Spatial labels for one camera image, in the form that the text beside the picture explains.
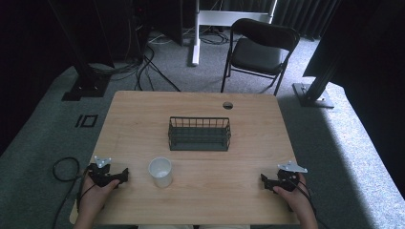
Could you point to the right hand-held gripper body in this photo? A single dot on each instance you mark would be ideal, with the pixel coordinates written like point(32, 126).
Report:
point(288, 178)

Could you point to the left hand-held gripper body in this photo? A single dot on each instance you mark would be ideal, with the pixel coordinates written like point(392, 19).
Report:
point(101, 176)

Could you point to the person's left hand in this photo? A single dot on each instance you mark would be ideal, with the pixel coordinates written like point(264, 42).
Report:
point(94, 197)

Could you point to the black metal stand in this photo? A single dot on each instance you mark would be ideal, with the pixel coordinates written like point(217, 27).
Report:
point(313, 92)
point(86, 79)

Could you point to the black folding chair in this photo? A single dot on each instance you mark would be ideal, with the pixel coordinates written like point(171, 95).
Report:
point(254, 55)

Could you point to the white desk frame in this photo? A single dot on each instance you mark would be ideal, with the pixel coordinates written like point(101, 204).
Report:
point(197, 31)

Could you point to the white cup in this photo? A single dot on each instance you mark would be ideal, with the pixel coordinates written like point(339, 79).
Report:
point(160, 173)

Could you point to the person's right hand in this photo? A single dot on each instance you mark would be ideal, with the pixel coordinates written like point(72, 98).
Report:
point(296, 200)

